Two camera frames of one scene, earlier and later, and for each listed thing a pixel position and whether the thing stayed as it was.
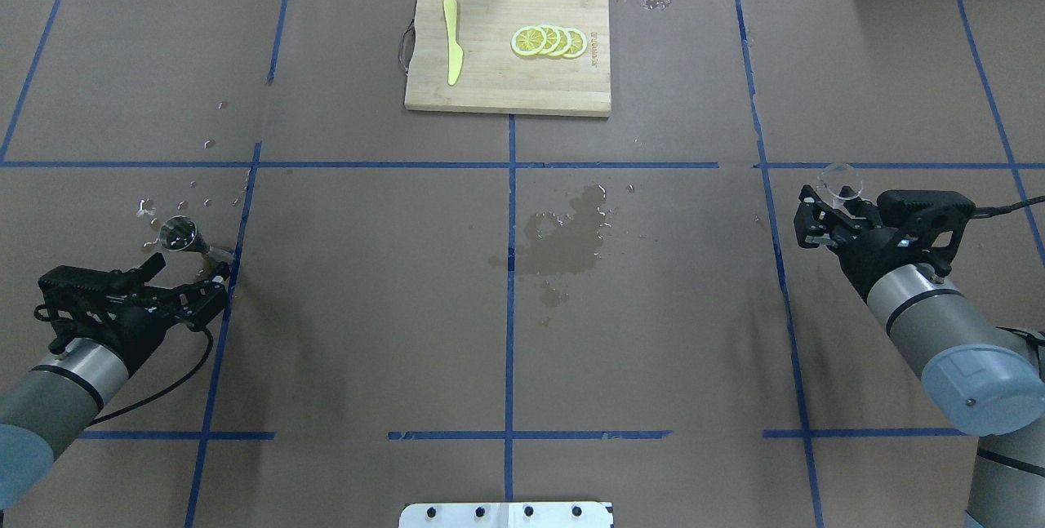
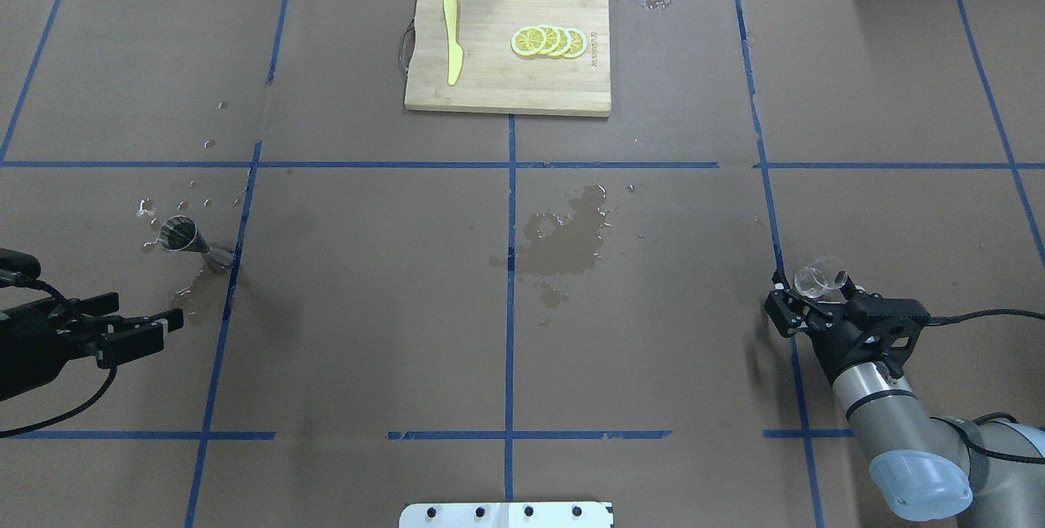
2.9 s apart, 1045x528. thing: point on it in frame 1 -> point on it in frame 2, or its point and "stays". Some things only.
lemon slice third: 565,42 stays
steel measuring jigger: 180,233 stays
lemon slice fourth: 577,42 stays
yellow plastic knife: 455,54 stays
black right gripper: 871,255 -> 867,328
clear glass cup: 835,177 -> 815,280
